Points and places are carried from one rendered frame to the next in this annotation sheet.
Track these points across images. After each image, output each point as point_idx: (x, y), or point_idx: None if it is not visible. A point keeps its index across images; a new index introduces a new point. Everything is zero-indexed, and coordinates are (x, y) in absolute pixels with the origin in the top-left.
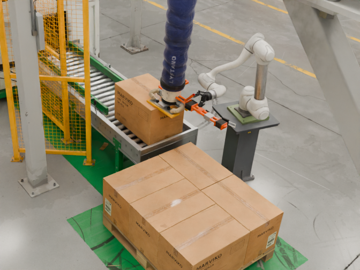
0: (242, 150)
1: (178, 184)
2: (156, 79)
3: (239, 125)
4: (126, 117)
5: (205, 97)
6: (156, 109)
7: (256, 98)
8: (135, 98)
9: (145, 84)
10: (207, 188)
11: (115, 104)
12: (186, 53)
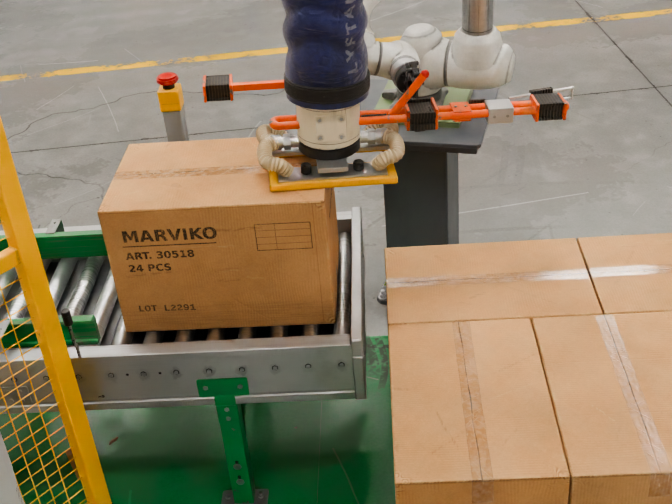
0: (451, 206)
1: (547, 340)
2: (178, 142)
3: (458, 132)
4: (192, 297)
5: None
6: (325, 191)
7: (481, 32)
8: (230, 205)
9: (182, 166)
10: (603, 299)
11: (120, 284)
12: None
